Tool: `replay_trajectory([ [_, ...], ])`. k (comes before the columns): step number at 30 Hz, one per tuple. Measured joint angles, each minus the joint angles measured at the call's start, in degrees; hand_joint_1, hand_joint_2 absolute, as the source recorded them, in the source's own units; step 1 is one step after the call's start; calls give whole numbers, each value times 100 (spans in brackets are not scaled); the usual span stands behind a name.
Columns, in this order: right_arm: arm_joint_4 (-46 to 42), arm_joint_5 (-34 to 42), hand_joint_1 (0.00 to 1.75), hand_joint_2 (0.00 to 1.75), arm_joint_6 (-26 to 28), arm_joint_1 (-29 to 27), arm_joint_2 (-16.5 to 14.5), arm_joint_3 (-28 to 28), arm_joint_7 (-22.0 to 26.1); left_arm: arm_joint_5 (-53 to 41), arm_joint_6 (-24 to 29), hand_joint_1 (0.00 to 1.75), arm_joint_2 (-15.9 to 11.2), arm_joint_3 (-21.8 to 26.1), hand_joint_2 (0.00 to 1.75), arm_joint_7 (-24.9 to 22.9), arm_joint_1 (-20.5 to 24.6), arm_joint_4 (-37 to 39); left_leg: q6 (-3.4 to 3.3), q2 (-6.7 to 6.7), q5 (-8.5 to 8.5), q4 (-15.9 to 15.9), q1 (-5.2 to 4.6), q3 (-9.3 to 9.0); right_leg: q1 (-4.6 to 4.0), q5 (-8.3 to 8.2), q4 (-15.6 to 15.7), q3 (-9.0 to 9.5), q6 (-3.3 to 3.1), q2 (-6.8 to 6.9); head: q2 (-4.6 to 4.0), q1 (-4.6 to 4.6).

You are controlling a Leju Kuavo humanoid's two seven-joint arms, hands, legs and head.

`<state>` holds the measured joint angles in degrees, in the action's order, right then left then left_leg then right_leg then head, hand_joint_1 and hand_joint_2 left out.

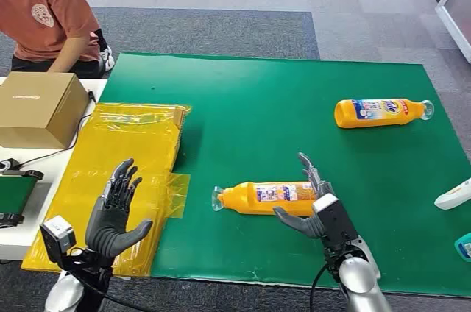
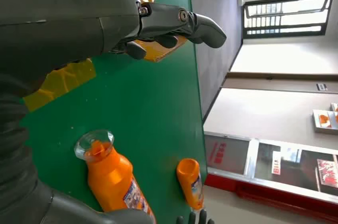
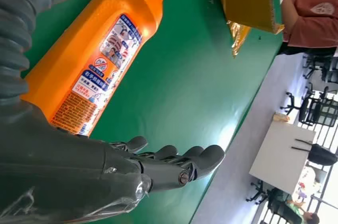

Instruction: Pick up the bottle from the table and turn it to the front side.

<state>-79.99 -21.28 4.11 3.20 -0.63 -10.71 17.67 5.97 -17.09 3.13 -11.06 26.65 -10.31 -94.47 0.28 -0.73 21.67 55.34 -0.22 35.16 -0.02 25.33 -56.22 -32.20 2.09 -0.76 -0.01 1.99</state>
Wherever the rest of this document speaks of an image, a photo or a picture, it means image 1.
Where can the brown cardboard box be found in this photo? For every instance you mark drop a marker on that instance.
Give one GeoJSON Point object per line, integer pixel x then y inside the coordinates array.
{"type": "Point", "coordinates": [33, 105]}

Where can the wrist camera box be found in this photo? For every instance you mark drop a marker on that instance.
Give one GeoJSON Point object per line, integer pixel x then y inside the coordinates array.
{"type": "Point", "coordinates": [337, 224]}
{"type": "Point", "coordinates": [56, 236]}

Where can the orange bottle blue logo label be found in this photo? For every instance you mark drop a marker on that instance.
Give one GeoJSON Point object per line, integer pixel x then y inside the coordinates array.
{"type": "Point", "coordinates": [346, 114]}

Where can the white framed board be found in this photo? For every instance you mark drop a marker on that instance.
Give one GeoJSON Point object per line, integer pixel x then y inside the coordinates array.
{"type": "Point", "coordinates": [458, 7]}

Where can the green table mat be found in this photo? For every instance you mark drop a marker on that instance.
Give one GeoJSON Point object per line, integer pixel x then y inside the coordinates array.
{"type": "Point", "coordinates": [257, 105]}

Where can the person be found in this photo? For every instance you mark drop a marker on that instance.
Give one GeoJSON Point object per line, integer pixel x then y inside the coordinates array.
{"type": "Point", "coordinates": [107, 57]}
{"type": "Point", "coordinates": [40, 12]}

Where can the yellow plastic wrapped box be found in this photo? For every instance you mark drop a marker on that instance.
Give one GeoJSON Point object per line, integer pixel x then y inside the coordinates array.
{"type": "Point", "coordinates": [121, 154]}

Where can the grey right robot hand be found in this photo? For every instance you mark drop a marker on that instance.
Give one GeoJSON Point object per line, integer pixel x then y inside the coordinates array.
{"type": "Point", "coordinates": [305, 227]}

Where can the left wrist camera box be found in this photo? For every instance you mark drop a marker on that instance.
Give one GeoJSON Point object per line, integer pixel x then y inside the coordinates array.
{"type": "Point", "coordinates": [56, 236]}

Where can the white plastic bottle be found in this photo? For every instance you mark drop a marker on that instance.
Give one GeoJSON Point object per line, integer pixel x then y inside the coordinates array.
{"type": "Point", "coordinates": [454, 197]}

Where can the teal container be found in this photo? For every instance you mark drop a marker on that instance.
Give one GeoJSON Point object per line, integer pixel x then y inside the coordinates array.
{"type": "Point", "coordinates": [464, 247]}

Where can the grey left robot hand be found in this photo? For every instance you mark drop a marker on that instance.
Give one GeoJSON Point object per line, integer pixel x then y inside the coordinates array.
{"type": "Point", "coordinates": [106, 227]}

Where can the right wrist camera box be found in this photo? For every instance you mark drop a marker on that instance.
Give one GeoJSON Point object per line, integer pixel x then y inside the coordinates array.
{"type": "Point", "coordinates": [337, 224]}

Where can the white side table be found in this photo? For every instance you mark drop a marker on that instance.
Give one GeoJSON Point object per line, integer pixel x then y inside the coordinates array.
{"type": "Point", "coordinates": [22, 246]}

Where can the green belt black frame device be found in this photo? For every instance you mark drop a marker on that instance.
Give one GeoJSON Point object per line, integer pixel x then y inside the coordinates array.
{"type": "Point", "coordinates": [14, 195]}

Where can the small black device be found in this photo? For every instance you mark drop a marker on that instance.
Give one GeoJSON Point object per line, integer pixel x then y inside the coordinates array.
{"type": "Point", "coordinates": [9, 165]}

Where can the orange bottle small print label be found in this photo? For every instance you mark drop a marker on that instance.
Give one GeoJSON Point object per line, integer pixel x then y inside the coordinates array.
{"type": "Point", "coordinates": [239, 198]}

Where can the person's forearm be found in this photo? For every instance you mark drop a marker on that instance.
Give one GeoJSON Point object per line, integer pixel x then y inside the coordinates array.
{"type": "Point", "coordinates": [69, 54]}

